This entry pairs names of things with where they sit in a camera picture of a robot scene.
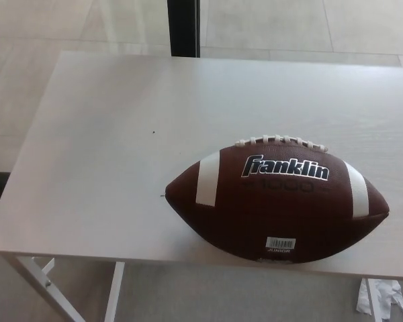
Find brown Franklin junior football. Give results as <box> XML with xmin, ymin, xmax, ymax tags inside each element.
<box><xmin>164</xmin><ymin>133</ymin><xmax>390</xmax><ymax>266</ymax></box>

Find white table leg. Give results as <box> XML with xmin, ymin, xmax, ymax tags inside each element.
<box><xmin>361</xmin><ymin>277</ymin><xmax>382</xmax><ymax>322</ymax></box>

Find crumpled white paper scraps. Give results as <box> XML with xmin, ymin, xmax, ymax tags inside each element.
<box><xmin>355</xmin><ymin>278</ymin><xmax>403</xmax><ymax>322</ymax></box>

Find black vertical post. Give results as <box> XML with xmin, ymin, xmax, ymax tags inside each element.
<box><xmin>167</xmin><ymin>0</ymin><xmax>201</xmax><ymax>58</ymax></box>

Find white table frame with brace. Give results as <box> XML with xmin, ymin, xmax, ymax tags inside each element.
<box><xmin>0</xmin><ymin>253</ymin><xmax>126</xmax><ymax>322</ymax></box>

